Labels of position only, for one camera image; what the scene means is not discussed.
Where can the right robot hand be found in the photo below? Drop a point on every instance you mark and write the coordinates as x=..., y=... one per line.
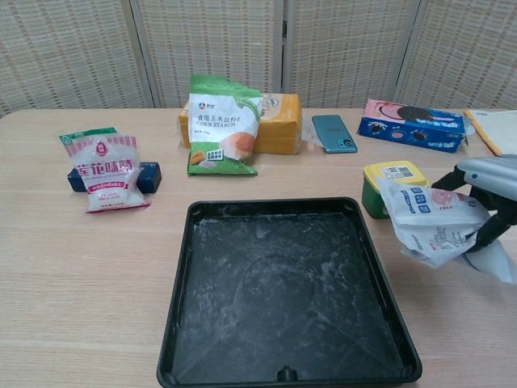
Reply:
x=497, y=174

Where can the white red snack bag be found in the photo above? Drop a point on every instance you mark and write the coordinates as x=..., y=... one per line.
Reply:
x=428, y=218

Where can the black square tray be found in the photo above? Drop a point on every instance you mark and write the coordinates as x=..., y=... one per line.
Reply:
x=282, y=291

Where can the green white snack pouch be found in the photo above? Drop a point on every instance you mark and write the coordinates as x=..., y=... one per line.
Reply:
x=218, y=125

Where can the red white MSG bag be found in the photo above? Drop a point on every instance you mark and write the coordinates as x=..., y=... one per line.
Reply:
x=109, y=178

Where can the white notebook yellow spine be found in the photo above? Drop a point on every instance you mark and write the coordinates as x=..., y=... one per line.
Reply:
x=498, y=129

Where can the blue pink cookie box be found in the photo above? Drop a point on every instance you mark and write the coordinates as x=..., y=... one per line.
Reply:
x=408, y=129

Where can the yellow-lidded green container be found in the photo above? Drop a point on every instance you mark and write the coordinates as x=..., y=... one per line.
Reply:
x=371, y=202

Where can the teal smartphone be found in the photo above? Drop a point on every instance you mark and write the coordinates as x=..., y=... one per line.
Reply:
x=333, y=133

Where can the clear plastic wrapper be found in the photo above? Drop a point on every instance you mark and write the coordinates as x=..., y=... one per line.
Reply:
x=308, y=135

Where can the yellow tissue pack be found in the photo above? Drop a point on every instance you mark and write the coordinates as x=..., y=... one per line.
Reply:
x=282, y=129

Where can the woven folding screen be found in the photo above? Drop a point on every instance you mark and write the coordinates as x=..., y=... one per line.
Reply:
x=202, y=48

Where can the dark blue box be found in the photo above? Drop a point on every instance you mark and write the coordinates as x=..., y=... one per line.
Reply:
x=149, y=175

